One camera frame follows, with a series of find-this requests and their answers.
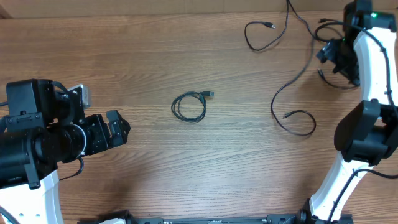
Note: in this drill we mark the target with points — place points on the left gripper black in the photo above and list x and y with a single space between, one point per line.
98 139

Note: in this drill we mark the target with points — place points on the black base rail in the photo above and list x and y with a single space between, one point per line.
125 216

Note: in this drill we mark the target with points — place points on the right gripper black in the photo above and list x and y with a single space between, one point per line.
337 57

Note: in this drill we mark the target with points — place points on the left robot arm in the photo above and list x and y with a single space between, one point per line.
46 125

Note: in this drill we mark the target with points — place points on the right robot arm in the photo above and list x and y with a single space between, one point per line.
368 134

